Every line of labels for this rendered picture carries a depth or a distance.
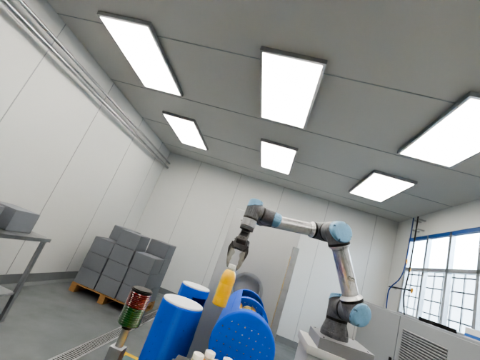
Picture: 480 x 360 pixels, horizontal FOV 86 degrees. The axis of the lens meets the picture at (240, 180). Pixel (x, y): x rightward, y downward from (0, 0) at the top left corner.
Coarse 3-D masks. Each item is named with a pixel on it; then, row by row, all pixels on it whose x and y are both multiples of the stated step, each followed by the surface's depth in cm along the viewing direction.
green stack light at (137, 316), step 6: (126, 306) 74; (126, 312) 73; (132, 312) 73; (138, 312) 74; (144, 312) 77; (120, 318) 74; (126, 318) 73; (132, 318) 73; (138, 318) 74; (120, 324) 73; (126, 324) 73; (132, 324) 73; (138, 324) 74
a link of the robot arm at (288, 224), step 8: (256, 224) 152; (280, 224) 147; (288, 224) 148; (296, 224) 149; (304, 224) 151; (312, 224) 153; (320, 224) 153; (296, 232) 151; (304, 232) 151; (312, 232) 151
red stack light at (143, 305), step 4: (132, 292) 75; (128, 296) 76; (132, 296) 75; (136, 296) 74; (140, 296) 75; (144, 296) 75; (148, 296) 76; (128, 300) 75; (132, 300) 74; (136, 300) 74; (140, 300) 74; (144, 300) 75; (148, 300) 76; (128, 304) 74; (132, 304) 74; (136, 304) 74; (140, 304) 74; (144, 304) 75; (132, 308) 74; (136, 308) 74; (140, 308) 74; (144, 308) 76
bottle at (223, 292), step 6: (228, 270) 122; (234, 270) 123; (222, 276) 121; (228, 276) 120; (234, 276) 121; (222, 282) 120; (228, 282) 119; (222, 288) 119; (228, 288) 119; (216, 294) 119; (222, 294) 118; (228, 294) 119; (216, 300) 117; (222, 300) 117; (222, 306) 117
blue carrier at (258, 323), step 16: (256, 304) 151; (224, 320) 113; (240, 320) 113; (256, 320) 113; (224, 336) 111; (240, 336) 111; (256, 336) 111; (272, 336) 111; (224, 352) 110; (240, 352) 109; (256, 352) 109; (272, 352) 109
